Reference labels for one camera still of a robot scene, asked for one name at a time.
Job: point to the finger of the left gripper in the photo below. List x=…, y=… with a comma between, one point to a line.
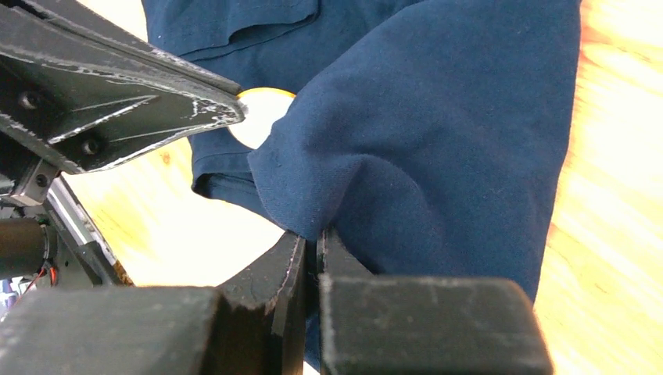
x=74, y=19

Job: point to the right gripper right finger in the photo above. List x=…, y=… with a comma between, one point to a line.
x=381, y=324

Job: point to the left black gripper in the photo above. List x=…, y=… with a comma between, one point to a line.
x=98, y=109

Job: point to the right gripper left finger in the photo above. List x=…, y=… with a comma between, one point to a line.
x=254, y=323

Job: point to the round gold brooch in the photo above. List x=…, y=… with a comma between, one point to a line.
x=262, y=107

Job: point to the navy blue garment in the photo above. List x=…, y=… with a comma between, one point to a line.
x=429, y=134

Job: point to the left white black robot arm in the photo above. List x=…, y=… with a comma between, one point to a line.
x=55, y=243

